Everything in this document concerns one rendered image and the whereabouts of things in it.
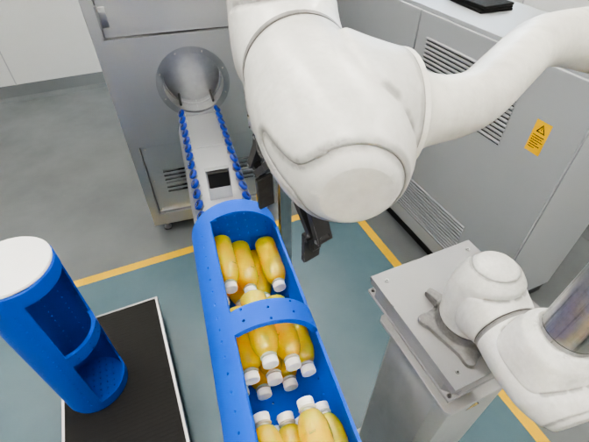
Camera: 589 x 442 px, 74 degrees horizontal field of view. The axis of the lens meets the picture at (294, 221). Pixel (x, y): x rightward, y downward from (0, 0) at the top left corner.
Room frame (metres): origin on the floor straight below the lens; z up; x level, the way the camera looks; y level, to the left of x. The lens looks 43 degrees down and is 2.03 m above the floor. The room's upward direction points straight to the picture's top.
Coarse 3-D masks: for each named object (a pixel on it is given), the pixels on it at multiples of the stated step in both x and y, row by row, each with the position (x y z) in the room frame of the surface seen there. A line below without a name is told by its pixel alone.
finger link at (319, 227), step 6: (312, 216) 0.38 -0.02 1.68; (312, 222) 0.38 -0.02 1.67; (318, 222) 0.38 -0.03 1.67; (324, 222) 0.39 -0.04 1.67; (312, 228) 0.38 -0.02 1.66; (318, 228) 0.38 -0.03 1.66; (324, 228) 0.39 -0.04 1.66; (312, 234) 0.38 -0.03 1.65; (318, 234) 0.38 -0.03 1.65; (324, 234) 0.38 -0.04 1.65; (330, 234) 0.39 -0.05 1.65; (318, 240) 0.37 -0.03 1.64; (324, 240) 0.38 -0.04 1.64
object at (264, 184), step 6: (270, 174) 0.53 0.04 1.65; (258, 180) 0.51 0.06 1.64; (264, 180) 0.52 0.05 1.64; (270, 180) 0.52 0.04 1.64; (258, 186) 0.51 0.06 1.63; (264, 186) 0.52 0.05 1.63; (270, 186) 0.52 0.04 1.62; (258, 192) 0.51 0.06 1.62; (264, 192) 0.52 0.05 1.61; (270, 192) 0.53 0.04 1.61; (258, 198) 0.52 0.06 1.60; (264, 198) 0.52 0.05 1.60; (270, 198) 0.53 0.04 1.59; (258, 204) 0.52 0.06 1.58; (264, 204) 0.52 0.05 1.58
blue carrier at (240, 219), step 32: (224, 224) 0.93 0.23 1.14; (256, 224) 0.97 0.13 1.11; (288, 256) 0.80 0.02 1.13; (224, 288) 0.62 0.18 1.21; (288, 288) 0.75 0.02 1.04; (224, 320) 0.53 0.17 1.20; (256, 320) 0.51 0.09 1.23; (288, 320) 0.52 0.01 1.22; (224, 352) 0.45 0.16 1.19; (320, 352) 0.51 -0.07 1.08; (224, 384) 0.38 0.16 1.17; (320, 384) 0.45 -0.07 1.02; (224, 416) 0.32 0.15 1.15
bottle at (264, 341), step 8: (248, 296) 0.61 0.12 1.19; (256, 296) 0.61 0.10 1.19; (264, 296) 0.62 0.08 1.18; (264, 328) 0.51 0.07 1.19; (272, 328) 0.52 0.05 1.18; (248, 336) 0.51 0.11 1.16; (256, 336) 0.49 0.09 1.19; (264, 336) 0.49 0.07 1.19; (272, 336) 0.50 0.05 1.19; (256, 344) 0.48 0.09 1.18; (264, 344) 0.47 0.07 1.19; (272, 344) 0.48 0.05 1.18; (256, 352) 0.47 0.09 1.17; (264, 352) 0.46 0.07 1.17; (272, 352) 0.46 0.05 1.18
